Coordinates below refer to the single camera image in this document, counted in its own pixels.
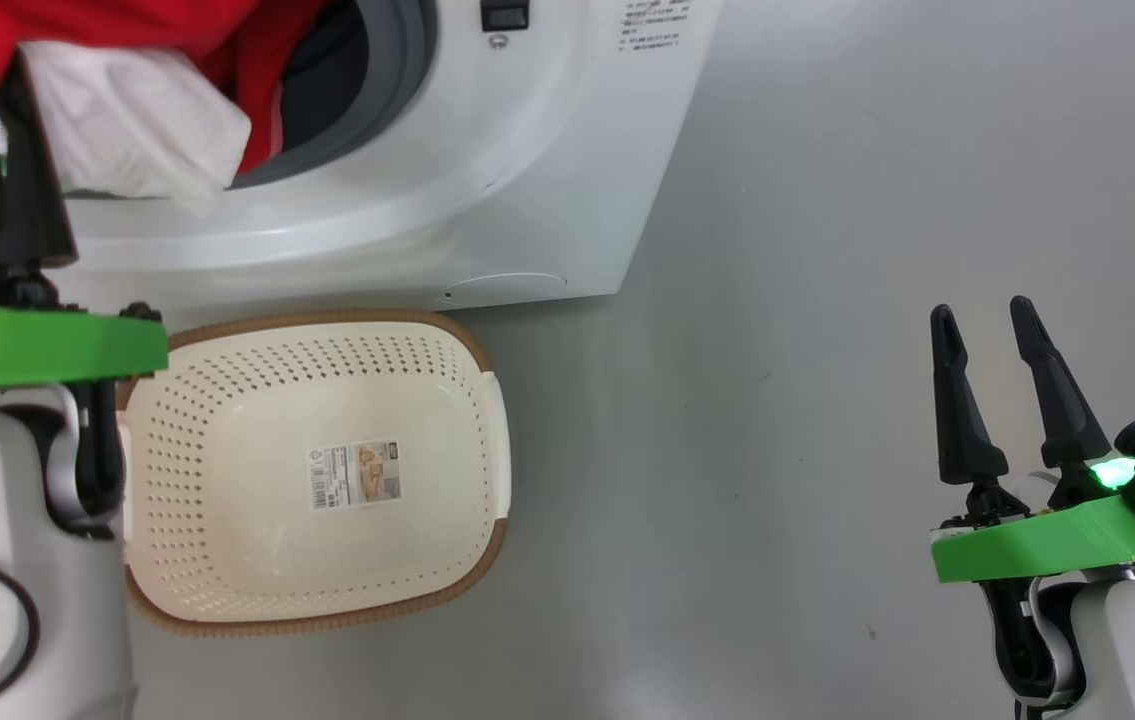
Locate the red garment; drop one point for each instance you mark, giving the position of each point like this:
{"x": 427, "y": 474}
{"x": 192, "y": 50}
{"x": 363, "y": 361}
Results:
{"x": 127, "y": 20}

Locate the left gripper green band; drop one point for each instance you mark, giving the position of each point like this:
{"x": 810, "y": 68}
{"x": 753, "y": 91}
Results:
{"x": 37, "y": 345}

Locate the white front-load washing machine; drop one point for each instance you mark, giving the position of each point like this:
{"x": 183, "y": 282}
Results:
{"x": 477, "y": 150}

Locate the white garment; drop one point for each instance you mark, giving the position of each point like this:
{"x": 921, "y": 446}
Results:
{"x": 137, "y": 130}

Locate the basket product label sticker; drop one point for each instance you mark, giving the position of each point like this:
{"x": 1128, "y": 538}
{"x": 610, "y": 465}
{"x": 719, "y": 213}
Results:
{"x": 354, "y": 475}

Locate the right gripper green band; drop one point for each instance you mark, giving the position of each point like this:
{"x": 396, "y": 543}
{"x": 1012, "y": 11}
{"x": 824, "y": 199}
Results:
{"x": 1037, "y": 550}

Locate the cream perforated laundry basket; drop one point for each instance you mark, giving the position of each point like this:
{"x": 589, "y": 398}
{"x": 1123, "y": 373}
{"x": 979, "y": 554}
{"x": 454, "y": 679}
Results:
{"x": 257, "y": 560}

